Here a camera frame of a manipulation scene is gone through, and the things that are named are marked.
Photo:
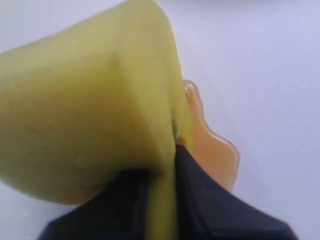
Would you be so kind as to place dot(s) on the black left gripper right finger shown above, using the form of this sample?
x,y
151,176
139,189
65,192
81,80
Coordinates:
x,y
207,211

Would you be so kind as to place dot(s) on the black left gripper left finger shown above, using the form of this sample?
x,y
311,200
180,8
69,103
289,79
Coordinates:
x,y
119,212

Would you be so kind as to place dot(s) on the yellow sponge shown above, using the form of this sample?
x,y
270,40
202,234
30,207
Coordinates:
x,y
104,95

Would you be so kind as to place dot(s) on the brown liquid spill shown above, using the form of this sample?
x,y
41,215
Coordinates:
x,y
217,156

